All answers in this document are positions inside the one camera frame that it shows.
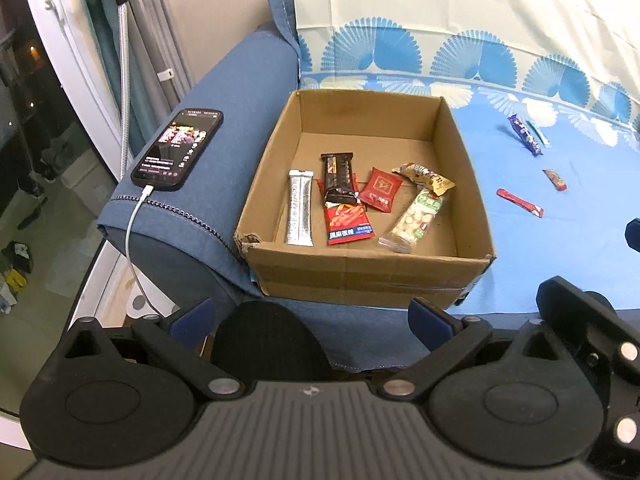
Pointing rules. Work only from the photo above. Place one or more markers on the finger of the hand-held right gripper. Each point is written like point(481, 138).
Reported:
point(633, 233)
point(567, 296)

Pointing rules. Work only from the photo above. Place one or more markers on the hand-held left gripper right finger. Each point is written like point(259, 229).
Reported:
point(430, 322)

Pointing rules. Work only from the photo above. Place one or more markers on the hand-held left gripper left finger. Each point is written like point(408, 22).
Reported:
point(192, 321)

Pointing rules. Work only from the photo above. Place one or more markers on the cardboard box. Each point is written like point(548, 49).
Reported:
point(365, 260)

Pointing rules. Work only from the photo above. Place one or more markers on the clear green peanut packet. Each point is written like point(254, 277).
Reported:
point(412, 220)

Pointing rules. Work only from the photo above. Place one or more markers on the large red snack packet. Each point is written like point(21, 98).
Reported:
point(346, 223)

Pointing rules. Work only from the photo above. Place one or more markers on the red square snack packet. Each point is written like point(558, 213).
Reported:
point(381, 190)

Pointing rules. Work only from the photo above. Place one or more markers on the beige brown snack packet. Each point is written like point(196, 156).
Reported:
point(425, 176)

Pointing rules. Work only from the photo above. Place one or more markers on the silver stick packet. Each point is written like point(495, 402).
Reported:
point(300, 207)

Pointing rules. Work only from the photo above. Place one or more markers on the black chocolate bar packet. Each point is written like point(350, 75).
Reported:
point(339, 175)

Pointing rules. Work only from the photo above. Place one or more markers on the blue fan-print blanket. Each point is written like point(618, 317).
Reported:
point(550, 260)

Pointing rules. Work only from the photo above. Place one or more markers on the small brown-red snack packet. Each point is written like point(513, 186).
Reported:
point(555, 180)

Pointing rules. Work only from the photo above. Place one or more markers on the red stick packet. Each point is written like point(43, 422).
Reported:
point(520, 202)

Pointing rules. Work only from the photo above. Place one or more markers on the teal stick packet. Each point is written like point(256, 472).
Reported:
point(541, 138)

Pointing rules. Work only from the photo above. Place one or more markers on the purple snack packet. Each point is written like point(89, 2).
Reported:
point(525, 135)

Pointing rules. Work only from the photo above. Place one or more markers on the black smartphone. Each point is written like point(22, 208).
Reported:
point(179, 147)

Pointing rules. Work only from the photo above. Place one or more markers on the white plastic bin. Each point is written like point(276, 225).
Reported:
point(86, 180)

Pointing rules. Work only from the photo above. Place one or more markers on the blue sofa armrest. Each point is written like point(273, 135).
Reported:
point(235, 105)

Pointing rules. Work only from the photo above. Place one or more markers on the teal curtain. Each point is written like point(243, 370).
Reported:
point(100, 35)

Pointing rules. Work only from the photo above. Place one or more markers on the white window frame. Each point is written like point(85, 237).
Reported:
point(65, 45)

